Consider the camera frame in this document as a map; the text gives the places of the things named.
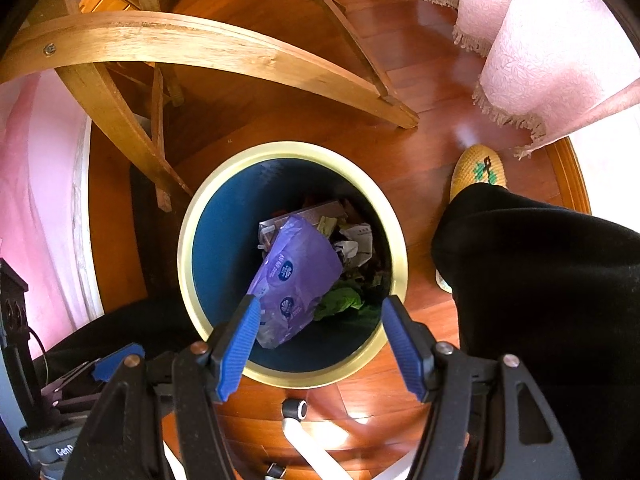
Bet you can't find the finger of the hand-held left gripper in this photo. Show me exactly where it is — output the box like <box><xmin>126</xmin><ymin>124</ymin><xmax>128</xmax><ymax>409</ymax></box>
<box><xmin>42</xmin><ymin>341</ymin><xmax>147</xmax><ymax>413</ymax></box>

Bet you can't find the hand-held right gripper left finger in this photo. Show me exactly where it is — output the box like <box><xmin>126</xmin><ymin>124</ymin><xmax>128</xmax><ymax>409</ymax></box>
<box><xmin>61</xmin><ymin>294</ymin><xmax>263</xmax><ymax>480</ymax></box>

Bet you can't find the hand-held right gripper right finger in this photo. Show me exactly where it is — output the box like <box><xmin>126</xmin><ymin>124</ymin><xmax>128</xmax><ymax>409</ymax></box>
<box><xmin>381</xmin><ymin>294</ymin><xmax>582</xmax><ymax>480</ymax></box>

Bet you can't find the green ribbon bow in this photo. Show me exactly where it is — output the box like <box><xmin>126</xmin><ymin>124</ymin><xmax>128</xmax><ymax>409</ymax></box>
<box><xmin>315</xmin><ymin>285</ymin><xmax>364</xmax><ymax>322</ymax></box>

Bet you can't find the purple plastic pack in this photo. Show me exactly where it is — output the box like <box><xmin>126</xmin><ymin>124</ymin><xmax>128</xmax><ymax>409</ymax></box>
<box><xmin>247</xmin><ymin>214</ymin><xmax>344</xmax><ymax>350</ymax></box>

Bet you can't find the dark blue trash bin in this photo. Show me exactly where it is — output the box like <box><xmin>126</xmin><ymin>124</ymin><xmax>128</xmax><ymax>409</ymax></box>
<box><xmin>177</xmin><ymin>141</ymin><xmax>408</xmax><ymax>390</ymax></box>

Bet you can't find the white paper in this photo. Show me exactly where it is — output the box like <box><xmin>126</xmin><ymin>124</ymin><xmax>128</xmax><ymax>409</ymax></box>
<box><xmin>334</xmin><ymin>224</ymin><xmax>375</xmax><ymax>267</ymax></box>

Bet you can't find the white chair base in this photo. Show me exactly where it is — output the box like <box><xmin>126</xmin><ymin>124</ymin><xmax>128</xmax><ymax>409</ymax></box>
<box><xmin>282</xmin><ymin>417</ymin><xmax>351</xmax><ymax>480</ymax></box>

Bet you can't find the pink bed sheet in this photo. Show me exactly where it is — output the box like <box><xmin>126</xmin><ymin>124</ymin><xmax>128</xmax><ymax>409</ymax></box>
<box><xmin>0</xmin><ymin>70</ymin><xmax>97</xmax><ymax>346</ymax></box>

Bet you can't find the person's right leg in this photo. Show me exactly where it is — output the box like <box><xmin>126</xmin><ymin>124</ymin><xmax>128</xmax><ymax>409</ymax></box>
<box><xmin>431</xmin><ymin>182</ymin><xmax>640</xmax><ymax>480</ymax></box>

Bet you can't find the yellow knitted slipper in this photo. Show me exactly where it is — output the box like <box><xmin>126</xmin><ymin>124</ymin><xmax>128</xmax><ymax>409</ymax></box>
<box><xmin>434</xmin><ymin>143</ymin><xmax>509</xmax><ymax>295</ymax></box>

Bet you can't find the pink fringed table cover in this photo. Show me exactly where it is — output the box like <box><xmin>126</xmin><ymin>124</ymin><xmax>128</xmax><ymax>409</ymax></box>
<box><xmin>362</xmin><ymin>0</ymin><xmax>640</xmax><ymax>161</ymax></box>

